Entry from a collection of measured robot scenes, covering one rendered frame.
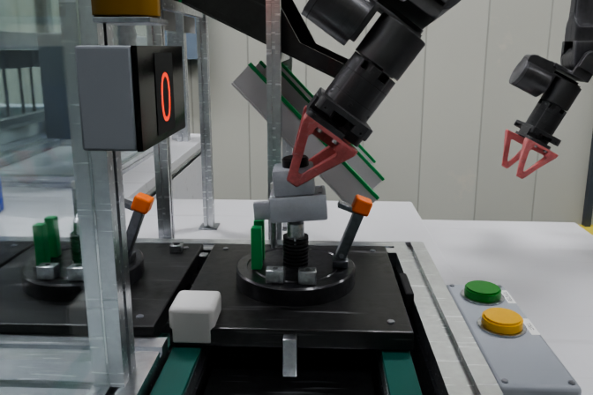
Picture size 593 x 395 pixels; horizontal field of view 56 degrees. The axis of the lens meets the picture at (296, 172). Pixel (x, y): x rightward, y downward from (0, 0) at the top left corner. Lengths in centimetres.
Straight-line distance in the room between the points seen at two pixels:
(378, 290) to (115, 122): 37
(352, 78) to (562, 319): 50
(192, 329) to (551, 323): 52
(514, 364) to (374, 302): 15
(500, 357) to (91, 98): 42
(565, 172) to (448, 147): 82
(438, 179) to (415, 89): 65
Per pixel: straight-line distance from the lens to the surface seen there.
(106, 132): 40
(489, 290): 67
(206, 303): 57
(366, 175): 97
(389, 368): 56
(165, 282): 68
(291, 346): 56
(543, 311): 92
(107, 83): 39
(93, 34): 44
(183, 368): 56
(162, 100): 43
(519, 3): 405
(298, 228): 64
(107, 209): 46
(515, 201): 420
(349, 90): 59
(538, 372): 56
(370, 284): 66
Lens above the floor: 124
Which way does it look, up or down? 13 degrees down
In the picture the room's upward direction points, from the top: straight up
